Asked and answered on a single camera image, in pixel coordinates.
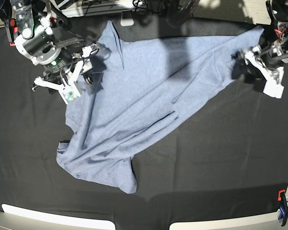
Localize black table cloth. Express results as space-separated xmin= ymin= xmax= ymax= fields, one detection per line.
xmin=0 ymin=14 xmax=288 ymax=230

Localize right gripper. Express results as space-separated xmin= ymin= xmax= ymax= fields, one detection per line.
xmin=31 ymin=43 xmax=103 ymax=94

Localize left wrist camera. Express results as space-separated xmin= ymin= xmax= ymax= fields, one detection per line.
xmin=263 ymin=67 xmax=284 ymax=99

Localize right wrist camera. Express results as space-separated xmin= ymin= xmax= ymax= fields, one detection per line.
xmin=58 ymin=82 xmax=81 ymax=104

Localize orange blue clamp near right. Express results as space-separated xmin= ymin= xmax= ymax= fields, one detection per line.
xmin=278 ymin=189 xmax=288 ymax=227

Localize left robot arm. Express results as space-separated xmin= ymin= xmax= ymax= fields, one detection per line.
xmin=232 ymin=0 xmax=288 ymax=99

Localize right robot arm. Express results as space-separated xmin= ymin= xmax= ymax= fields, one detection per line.
xmin=6 ymin=0 xmax=101 ymax=98

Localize blue-grey t-shirt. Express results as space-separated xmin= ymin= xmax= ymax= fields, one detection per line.
xmin=56 ymin=22 xmax=264 ymax=194

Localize tangled black cables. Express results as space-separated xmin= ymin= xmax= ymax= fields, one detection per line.
xmin=132 ymin=0 xmax=200 ymax=17

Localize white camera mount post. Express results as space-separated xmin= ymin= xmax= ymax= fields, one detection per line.
xmin=120 ymin=10 xmax=134 ymax=27

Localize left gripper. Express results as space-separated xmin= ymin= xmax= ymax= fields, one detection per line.
xmin=231 ymin=44 xmax=288 ymax=92

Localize orange clamp far left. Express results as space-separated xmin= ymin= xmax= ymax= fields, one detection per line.
xmin=4 ymin=18 xmax=18 ymax=46

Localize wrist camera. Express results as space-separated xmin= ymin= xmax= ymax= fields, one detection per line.
xmin=58 ymin=82 xmax=81 ymax=104
xmin=263 ymin=67 xmax=284 ymax=99

